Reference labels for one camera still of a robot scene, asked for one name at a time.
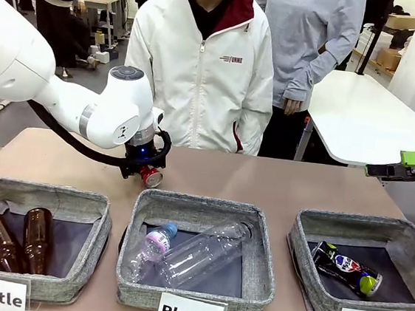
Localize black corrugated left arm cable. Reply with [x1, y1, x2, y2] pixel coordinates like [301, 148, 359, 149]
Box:
[21, 99, 175, 175]

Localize large white table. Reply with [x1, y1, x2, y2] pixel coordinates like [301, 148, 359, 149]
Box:
[301, 66, 415, 174]

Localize large clear plastic bottle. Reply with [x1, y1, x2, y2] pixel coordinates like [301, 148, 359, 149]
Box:
[158, 213, 257, 296]

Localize tall cardboard box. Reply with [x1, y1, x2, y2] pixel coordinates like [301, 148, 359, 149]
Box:
[375, 47, 403, 72]

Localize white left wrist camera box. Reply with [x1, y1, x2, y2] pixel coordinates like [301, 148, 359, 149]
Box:
[150, 106, 166, 126]

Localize flat cardboard box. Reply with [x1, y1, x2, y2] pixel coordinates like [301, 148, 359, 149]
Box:
[385, 13, 415, 32]

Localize grey hoodie person left hand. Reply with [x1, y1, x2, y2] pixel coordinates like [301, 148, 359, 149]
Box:
[283, 96, 304, 117]

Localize person in black skirt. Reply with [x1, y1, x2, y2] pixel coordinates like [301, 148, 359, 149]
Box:
[18, 0, 106, 81]

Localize person in grey hoodie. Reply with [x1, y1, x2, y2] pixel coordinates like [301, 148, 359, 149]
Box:
[237, 0, 368, 167]

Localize small pink-label plastic bottle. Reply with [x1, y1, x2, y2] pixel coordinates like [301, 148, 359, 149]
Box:
[128, 219, 179, 286]

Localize grey hoodie person left forearm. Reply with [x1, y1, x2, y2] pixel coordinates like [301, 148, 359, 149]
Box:
[282, 44, 340, 105]

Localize grey fabric basket labelled Plastic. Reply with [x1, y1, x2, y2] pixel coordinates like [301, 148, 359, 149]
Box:
[112, 185, 285, 311]

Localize crushed red soda can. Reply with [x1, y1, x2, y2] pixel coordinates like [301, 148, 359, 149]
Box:
[138, 164, 165, 189]

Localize grey fabric basket labelled Bottle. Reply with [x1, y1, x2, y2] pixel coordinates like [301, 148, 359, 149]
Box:
[0, 177, 116, 308]

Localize person in white jacket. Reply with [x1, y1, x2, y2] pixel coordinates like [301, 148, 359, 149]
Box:
[116, 0, 286, 158]

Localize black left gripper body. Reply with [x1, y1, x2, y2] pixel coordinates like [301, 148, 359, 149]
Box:
[120, 140, 169, 182]

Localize white background workbench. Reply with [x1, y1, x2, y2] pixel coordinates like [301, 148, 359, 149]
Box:
[69, 0, 120, 48]

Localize black stand pole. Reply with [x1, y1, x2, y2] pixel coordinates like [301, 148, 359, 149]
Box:
[355, 0, 390, 78]

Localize crushed black Pepsi can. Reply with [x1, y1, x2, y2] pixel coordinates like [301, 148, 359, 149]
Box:
[307, 239, 386, 299]

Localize grey fabric basket labelled Can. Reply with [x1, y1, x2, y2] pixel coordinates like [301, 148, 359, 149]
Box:
[280, 208, 415, 311]

